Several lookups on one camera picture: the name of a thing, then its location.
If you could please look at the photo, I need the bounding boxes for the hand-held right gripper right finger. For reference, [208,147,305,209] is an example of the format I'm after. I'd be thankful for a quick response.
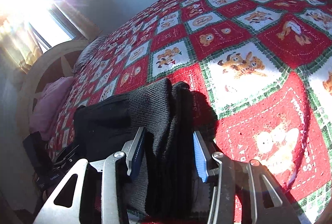
[192,131,301,224]

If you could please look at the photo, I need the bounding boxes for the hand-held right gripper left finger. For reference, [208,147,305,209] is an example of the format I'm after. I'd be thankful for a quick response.
[32,127,147,224]

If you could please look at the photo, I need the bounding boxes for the black pants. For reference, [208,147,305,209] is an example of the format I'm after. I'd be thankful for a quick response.
[73,78,218,218]

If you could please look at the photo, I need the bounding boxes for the pink pillow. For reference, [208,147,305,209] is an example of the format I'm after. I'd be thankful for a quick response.
[29,76,76,141]

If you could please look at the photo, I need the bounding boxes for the red checked printed blanket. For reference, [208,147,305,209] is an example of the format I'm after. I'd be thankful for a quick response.
[48,0,332,224]

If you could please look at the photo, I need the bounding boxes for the grey striped pillow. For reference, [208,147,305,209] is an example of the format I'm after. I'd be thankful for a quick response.
[73,34,111,74]

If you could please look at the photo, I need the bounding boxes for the cream wooden headboard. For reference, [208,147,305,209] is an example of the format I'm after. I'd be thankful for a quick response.
[16,39,91,139]

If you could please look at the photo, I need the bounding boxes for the yellow curtain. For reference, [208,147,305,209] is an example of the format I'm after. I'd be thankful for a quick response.
[0,19,43,74]
[56,3,103,40]

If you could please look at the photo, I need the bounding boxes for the window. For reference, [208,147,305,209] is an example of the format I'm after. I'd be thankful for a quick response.
[28,3,78,50]

